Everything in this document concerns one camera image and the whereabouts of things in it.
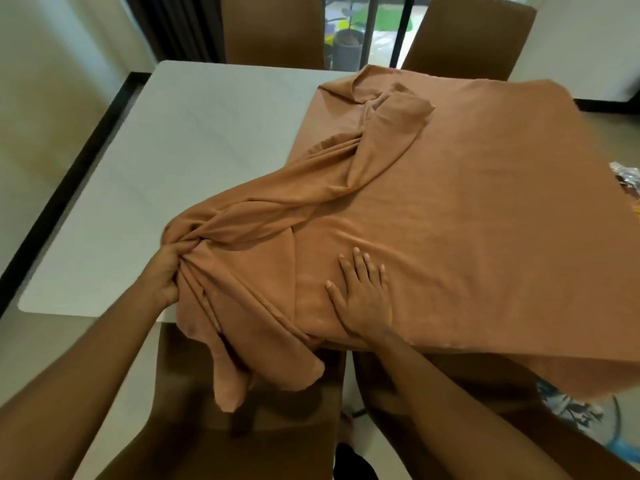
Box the person's left hand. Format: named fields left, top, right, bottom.
left=135, top=240, right=199, bottom=311

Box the person's right hand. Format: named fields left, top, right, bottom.
left=325, top=247, right=394, bottom=344

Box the large tan brown cloth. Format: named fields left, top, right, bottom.
left=161, top=65, right=640, bottom=413

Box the person's left forearm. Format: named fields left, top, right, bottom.
left=0, top=290, right=168, bottom=480

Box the person's right forearm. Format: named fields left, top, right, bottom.
left=361, top=325, right=571, bottom=480

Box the brown upholstered dining chair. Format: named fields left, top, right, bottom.
left=220, top=0, right=327, bottom=71
left=353, top=351, right=640, bottom=480
left=95, top=323, right=347, bottom=480
left=401, top=0, right=538, bottom=81

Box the grey plant pot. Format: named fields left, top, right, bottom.
left=332, top=29, right=365, bottom=72

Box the dark grey curtain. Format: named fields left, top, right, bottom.
left=123, top=0, right=227, bottom=64

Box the floral patterned fabric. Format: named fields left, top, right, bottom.
left=536, top=379, right=606, bottom=435

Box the crumpled clear plastic bag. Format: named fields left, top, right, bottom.
left=608, top=162, right=640, bottom=198

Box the light blue plastic object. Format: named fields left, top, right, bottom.
left=602, top=395, right=640, bottom=465

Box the black sliding door frame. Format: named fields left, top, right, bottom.
left=389, top=0, right=417, bottom=69

